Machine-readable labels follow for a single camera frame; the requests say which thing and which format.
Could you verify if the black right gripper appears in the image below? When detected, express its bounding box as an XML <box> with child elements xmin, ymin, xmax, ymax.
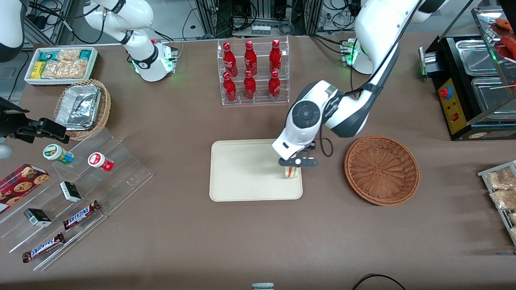
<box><xmin>0</xmin><ymin>97</ymin><xmax>70</xmax><ymax>144</ymax></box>

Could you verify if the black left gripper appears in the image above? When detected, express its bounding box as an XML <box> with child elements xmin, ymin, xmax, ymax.
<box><xmin>299</xmin><ymin>143</ymin><xmax>317</xmax><ymax>161</ymax></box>

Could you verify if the light wicker basket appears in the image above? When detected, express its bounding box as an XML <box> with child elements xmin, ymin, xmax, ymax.
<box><xmin>54</xmin><ymin>79</ymin><xmax>111</xmax><ymax>141</ymax></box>

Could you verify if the cream plastic tray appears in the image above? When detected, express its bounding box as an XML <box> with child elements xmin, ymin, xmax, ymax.
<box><xmin>209</xmin><ymin>139</ymin><xmax>303</xmax><ymax>202</ymax></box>

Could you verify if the round brown wicker basket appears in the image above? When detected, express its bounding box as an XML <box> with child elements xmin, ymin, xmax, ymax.
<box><xmin>344</xmin><ymin>135</ymin><xmax>420</xmax><ymax>206</ymax></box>

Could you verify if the tray of packaged pastries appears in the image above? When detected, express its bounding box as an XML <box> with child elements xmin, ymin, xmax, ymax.
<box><xmin>478</xmin><ymin>160</ymin><xmax>516</xmax><ymax>246</ymax></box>

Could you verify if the green lid cup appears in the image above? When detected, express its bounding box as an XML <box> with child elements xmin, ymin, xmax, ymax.
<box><xmin>43</xmin><ymin>144</ymin><xmax>74</xmax><ymax>165</ymax></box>

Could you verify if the aluminium foil container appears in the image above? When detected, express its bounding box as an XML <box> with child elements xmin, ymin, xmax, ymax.
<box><xmin>56</xmin><ymin>85</ymin><xmax>101</xmax><ymax>130</ymax></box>

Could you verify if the red lid cup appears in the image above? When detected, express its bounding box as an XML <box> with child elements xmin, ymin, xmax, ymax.
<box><xmin>88</xmin><ymin>152</ymin><xmax>114</xmax><ymax>172</ymax></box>

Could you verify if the clear bag of crackers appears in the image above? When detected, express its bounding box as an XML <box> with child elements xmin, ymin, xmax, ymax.
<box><xmin>56</xmin><ymin>49</ymin><xmax>81</xmax><ymax>61</ymax></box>
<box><xmin>42</xmin><ymin>60</ymin><xmax>87</xmax><ymax>79</ymax></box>

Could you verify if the small black carton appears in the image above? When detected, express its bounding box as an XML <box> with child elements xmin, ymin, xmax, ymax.
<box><xmin>60</xmin><ymin>181</ymin><xmax>82</xmax><ymax>203</ymax></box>
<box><xmin>23</xmin><ymin>208</ymin><xmax>52</xmax><ymax>227</ymax></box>

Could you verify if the red cookie box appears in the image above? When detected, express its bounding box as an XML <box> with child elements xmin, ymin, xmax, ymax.
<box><xmin>0</xmin><ymin>164</ymin><xmax>50</xmax><ymax>214</ymax></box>

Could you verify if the clear acrylic bottle rack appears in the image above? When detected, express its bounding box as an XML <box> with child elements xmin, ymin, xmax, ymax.
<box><xmin>217</xmin><ymin>35</ymin><xmax>290</xmax><ymax>106</ymax></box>

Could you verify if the red cola bottle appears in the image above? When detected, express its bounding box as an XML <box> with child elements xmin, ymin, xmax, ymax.
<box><xmin>223</xmin><ymin>72</ymin><xmax>237</xmax><ymax>102</ymax></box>
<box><xmin>268</xmin><ymin>70</ymin><xmax>281</xmax><ymax>100</ymax></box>
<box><xmin>269</xmin><ymin>39</ymin><xmax>282</xmax><ymax>73</ymax></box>
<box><xmin>244</xmin><ymin>40</ymin><xmax>257</xmax><ymax>75</ymax></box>
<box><xmin>243</xmin><ymin>70</ymin><xmax>256</xmax><ymax>100</ymax></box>
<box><xmin>223</xmin><ymin>42</ymin><xmax>238</xmax><ymax>77</ymax></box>

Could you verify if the clear acrylic stepped display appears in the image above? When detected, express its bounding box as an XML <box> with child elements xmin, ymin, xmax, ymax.
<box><xmin>0</xmin><ymin>127</ymin><xmax>154</xmax><ymax>271</ymax></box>

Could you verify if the white snack bin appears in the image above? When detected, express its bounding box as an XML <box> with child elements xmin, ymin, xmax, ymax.
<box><xmin>24</xmin><ymin>46</ymin><xmax>98</xmax><ymax>86</ymax></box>

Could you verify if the snickers chocolate bar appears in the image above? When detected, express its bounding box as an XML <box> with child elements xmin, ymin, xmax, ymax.
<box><xmin>22</xmin><ymin>232</ymin><xmax>65</xmax><ymax>263</ymax></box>
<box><xmin>63</xmin><ymin>200</ymin><xmax>101</xmax><ymax>230</ymax></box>

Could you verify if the black food warmer appliance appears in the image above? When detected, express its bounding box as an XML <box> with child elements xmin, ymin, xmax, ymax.
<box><xmin>418</xmin><ymin>6</ymin><xmax>516</xmax><ymax>141</ymax></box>

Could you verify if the steel food pan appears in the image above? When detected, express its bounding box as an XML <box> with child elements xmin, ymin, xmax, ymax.
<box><xmin>456</xmin><ymin>39</ymin><xmax>495</xmax><ymax>76</ymax></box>
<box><xmin>471</xmin><ymin>77</ymin><xmax>516</xmax><ymax>112</ymax></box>

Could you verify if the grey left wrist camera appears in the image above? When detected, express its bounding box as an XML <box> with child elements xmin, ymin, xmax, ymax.
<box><xmin>278</xmin><ymin>158</ymin><xmax>319</xmax><ymax>168</ymax></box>

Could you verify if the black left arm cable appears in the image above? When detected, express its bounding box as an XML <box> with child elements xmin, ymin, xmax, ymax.
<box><xmin>320</xmin><ymin>0</ymin><xmax>424</xmax><ymax>158</ymax></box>

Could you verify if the black floor cable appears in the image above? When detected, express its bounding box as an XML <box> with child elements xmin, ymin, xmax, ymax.
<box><xmin>352</xmin><ymin>274</ymin><xmax>408</xmax><ymax>290</ymax></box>

